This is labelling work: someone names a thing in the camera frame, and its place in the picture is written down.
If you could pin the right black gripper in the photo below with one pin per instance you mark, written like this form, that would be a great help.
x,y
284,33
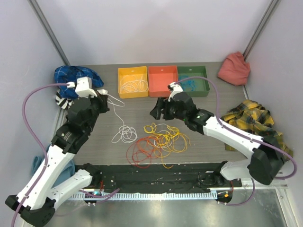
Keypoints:
x,y
156,112

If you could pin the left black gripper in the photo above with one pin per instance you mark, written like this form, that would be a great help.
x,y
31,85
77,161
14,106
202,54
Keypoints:
x,y
102,99

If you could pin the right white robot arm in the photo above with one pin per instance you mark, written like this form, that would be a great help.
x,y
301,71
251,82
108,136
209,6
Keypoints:
x,y
262,162

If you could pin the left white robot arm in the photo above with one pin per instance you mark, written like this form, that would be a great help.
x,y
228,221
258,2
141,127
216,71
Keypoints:
x,y
38,201

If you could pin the black white striped cloth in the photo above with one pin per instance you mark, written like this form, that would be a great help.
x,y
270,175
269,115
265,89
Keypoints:
x,y
62,100

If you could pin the red plastic bin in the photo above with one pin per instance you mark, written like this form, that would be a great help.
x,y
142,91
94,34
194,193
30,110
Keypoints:
x,y
159,77

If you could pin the yellow plastic bin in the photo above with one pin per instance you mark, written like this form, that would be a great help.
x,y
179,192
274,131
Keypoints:
x,y
133,82

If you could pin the blue plaid cloth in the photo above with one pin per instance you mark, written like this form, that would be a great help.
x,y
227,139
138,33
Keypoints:
x,y
65,74

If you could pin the green plastic bin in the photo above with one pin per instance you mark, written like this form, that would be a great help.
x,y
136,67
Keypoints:
x,y
194,87

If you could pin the teal cloth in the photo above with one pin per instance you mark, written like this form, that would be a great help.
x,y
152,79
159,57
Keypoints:
x,y
67,172

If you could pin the pink cloth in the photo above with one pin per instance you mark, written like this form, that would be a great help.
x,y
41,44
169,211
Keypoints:
x,y
234,70

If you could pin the yellow plaid shirt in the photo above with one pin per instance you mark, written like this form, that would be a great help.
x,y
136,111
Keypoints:
x,y
254,118

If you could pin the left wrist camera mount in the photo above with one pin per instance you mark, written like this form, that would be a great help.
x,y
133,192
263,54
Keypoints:
x,y
83,87

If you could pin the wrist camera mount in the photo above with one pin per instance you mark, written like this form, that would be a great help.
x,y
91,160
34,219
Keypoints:
x,y
174,88
83,87

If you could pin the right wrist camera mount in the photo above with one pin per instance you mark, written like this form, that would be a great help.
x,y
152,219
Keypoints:
x,y
174,88

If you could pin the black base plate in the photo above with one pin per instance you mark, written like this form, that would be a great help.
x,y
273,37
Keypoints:
x,y
155,179

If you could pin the white slotted cable duct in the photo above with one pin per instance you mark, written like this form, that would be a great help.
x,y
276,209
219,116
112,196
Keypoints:
x,y
212,195

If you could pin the right aluminium frame post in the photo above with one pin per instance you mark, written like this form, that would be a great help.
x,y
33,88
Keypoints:
x,y
273,4

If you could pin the aluminium frame post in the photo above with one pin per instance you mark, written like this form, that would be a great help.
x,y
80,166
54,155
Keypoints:
x,y
46,26
273,4

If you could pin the left aluminium frame post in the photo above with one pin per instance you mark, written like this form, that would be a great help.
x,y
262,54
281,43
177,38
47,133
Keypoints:
x,y
46,26

